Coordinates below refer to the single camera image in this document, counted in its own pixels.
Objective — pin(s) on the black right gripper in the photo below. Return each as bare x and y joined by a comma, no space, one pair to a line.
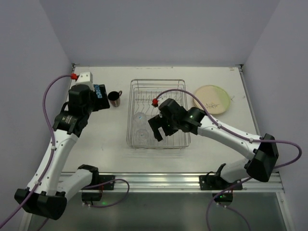
159,121

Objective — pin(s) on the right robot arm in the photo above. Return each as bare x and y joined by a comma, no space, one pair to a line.
260,154

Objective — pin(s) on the brown striped mug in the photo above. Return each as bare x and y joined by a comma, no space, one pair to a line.
114,98

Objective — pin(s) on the clear glass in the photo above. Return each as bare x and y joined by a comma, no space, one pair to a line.
142,137
155,142
139,120

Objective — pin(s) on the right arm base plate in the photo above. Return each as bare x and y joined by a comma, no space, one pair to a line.
212,182

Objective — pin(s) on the blue patterned bowl red outside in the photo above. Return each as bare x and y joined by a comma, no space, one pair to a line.
98,91

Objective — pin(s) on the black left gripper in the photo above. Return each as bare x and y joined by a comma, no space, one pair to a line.
102,96

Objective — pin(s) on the metal wire dish rack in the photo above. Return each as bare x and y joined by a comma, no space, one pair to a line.
142,92

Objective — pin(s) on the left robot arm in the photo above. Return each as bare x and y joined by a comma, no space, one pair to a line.
45,196

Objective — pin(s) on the aluminium table edge rail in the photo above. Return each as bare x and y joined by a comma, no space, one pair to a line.
240,68

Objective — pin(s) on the aluminium front mounting rail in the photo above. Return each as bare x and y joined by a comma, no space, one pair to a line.
189,182

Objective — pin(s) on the cream plate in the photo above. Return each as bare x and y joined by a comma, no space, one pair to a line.
215,99

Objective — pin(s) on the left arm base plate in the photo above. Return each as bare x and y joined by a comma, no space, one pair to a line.
108,182

